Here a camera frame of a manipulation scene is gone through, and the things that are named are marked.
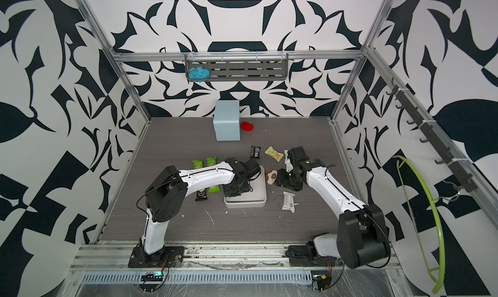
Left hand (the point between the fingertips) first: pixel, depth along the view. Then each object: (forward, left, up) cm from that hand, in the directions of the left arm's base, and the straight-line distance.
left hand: (238, 186), depth 90 cm
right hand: (-1, -17, +6) cm, 18 cm away
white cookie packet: (0, -21, +17) cm, 27 cm away
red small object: (+42, -5, -6) cm, 43 cm away
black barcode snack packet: (+20, -9, -1) cm, 22 cm away
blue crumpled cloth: (+42, +17, +32) cm, 56 cm away
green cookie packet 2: (+15, +14, -1) cm, 20 cm away
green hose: (-27, -53, +30) cm, 67 cm away
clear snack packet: (-8, -22, -1) cm, 23 cm away
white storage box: (-5, -8, -1) cm, 10 cm away
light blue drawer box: (+31, +6, +12) cm, 33 cm away
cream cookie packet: (+17, -20, -1) cm, 26 cm away
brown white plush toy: (+4, -15, +2) cm, 16 cm away
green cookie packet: (+13, +20, -1) cm, 24 cm away
